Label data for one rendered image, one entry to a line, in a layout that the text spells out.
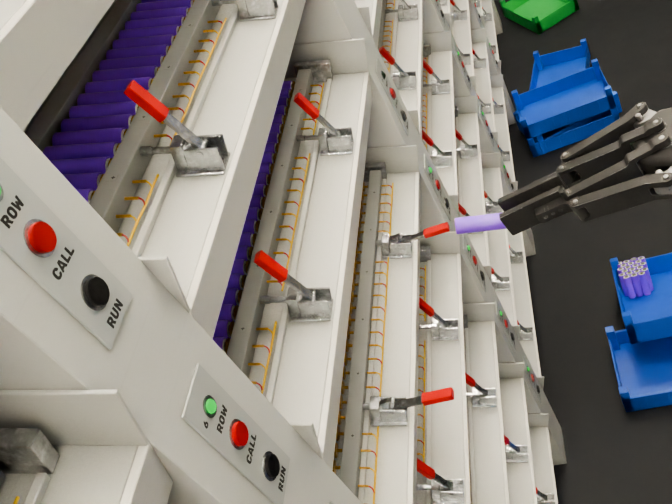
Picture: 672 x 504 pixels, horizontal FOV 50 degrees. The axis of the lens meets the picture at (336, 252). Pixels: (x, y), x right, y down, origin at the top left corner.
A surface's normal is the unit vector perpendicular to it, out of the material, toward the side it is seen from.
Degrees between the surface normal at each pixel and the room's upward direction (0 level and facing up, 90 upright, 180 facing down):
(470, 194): 18
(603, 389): 0
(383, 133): 90
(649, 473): 0
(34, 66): 108
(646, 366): 0
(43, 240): 90
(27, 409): 90
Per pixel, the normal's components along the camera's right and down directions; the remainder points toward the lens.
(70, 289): 0.89, -0.26
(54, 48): 0.99, -0.04
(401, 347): -0.14, -0.72
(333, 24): -0.09, 0.70
